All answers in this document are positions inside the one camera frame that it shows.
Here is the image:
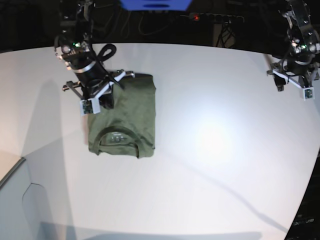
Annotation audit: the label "black power strip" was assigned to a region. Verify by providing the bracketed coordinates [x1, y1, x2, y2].
[181, 12, 245, 24]

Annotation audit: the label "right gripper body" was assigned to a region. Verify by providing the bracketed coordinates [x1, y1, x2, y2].
[62, 69, 136, 102]

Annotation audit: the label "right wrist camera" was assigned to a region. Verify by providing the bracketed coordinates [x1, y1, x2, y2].
[79, 98, 101, 116]

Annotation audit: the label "blue box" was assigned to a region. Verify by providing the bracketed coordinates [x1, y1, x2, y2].
[120, 0, 192, 11]

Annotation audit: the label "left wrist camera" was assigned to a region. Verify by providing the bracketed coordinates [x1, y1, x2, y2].
[302, 87, 315, 101]

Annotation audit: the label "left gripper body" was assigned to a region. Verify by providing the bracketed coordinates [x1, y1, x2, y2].
[266, 61, 320, 100]

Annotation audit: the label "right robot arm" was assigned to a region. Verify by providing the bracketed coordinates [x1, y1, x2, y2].
[54, 0, 135, 115]

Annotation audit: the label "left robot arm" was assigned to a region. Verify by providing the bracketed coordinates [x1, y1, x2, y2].
[266, 0, 320, 101]

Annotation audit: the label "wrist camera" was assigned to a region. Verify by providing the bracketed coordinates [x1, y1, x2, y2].
[79, 98, 101, 116]
[302, 87, 315, 101]

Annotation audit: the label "tangled background cables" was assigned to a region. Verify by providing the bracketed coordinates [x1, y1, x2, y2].
[102, 9, 163, 36]

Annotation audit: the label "olive green t-shirt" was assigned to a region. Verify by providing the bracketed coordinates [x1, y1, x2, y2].
[87, 73, 156, 158]

